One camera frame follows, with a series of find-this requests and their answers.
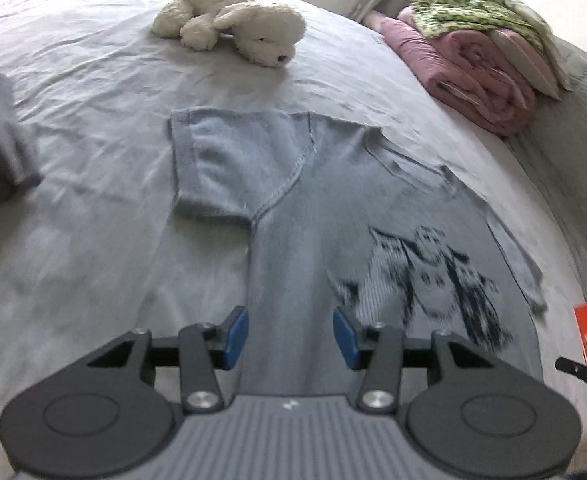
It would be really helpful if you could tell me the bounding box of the pink folded blanket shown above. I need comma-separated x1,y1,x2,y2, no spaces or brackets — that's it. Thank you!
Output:
363,9,537,137

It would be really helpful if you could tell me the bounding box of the grey quilted bed cover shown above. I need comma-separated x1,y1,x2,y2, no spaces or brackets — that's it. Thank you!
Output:
506,34,587,361

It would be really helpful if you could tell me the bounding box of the light blue printed sweater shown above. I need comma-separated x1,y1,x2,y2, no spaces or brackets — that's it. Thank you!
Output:
168,106,549,396

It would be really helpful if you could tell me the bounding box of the white plush dog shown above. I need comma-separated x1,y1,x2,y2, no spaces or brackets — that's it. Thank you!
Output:
152,0,307,69

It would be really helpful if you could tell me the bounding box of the grey bed sheet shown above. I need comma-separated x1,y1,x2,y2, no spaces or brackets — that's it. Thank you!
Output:
0,0,587,461

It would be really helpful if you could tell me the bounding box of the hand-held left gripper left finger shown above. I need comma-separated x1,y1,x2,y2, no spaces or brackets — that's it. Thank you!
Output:
86,305,250,416

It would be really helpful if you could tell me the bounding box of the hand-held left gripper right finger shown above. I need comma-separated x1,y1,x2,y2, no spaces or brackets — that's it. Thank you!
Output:
332,306,500,414

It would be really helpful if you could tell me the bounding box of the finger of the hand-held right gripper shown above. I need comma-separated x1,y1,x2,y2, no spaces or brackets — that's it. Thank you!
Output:
555,356,587,397

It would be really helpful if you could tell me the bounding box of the green patterned cloth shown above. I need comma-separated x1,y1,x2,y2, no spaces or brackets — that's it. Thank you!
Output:
406,0,554,42

